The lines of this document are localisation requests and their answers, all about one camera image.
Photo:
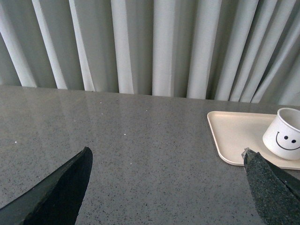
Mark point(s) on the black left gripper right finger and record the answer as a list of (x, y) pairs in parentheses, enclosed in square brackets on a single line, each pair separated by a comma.
[(275, 192)]

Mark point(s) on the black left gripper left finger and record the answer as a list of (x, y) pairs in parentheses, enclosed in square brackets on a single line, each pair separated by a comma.
[(55, 200)]

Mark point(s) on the white smiley face mug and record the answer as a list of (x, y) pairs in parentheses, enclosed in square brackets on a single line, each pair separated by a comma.
[(282, 137)]

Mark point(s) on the cream rectangular tray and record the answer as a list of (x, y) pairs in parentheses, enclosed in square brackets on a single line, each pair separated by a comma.
[(235, 131)]

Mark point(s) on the grey-white pleated curtain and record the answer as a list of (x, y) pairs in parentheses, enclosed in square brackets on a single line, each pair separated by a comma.
[(231, 50)]

